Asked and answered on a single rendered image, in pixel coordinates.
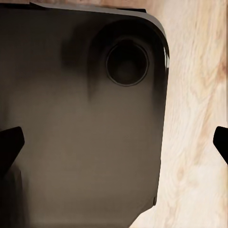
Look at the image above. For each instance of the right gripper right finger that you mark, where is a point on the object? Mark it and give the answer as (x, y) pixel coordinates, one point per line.
(220, 141)

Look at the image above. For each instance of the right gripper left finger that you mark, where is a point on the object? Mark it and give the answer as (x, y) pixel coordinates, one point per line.
(11, 143)

